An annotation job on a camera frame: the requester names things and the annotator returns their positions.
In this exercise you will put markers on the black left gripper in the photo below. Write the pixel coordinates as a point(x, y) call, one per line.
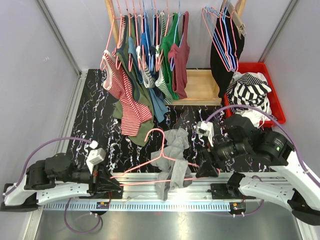
point(99, 179)

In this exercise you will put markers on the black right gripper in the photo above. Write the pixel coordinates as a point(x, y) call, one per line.
point(207, 170)

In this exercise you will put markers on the grey tank top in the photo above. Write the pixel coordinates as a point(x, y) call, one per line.
point(175, 172)

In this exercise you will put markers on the white plain tank top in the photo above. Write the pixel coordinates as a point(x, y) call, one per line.
point(257, 118)

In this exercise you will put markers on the black white wide-striped top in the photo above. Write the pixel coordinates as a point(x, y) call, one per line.
point(255, 95)

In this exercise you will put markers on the purple black striped tank top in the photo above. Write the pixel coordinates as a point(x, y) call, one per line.
point(247, 79)

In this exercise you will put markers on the maroon tank top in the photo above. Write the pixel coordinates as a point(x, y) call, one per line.
point(180, 55)

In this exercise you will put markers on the light blue wire hanger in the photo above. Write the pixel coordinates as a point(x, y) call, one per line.
point(223, 57)
point(212, 17)

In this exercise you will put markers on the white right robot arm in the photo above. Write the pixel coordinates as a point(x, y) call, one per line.
point(273, 148)

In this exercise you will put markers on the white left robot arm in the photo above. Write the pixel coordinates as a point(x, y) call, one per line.
point(57, 178)

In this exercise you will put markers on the red white striped tank top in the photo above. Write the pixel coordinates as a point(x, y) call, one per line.
point(118, 84)

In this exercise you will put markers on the light blue tank top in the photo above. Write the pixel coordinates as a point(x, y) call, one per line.
point(145, 79)

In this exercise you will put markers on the green white striped tank top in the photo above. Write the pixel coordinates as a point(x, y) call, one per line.
point(160, 82)

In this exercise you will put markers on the olive green tank top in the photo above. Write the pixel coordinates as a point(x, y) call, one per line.
point(139, 92)

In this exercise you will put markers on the wooden clothes rack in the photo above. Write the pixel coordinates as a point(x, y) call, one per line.
point(201, 88)

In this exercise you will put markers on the red plastic bin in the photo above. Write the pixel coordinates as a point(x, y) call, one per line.
point(275, 106)

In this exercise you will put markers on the black garment on rack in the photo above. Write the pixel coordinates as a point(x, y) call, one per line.
point(221, 76)

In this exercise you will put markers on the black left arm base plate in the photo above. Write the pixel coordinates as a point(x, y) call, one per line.
point(115, 191)

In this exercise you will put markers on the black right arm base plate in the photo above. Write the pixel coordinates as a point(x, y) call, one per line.
point(224, 191)

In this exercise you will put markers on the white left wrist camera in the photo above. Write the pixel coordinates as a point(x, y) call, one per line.
point(95, 156)

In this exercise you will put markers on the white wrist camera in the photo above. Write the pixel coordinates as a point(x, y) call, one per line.
point(206, 129)
point(95, 156)

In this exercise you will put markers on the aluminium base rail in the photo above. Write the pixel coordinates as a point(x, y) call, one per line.
point(250, 186)

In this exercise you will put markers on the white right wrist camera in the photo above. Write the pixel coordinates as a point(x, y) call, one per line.
point(206, 129)

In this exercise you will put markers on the white slotted cable duct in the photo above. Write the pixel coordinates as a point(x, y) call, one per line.
point(139, 206)

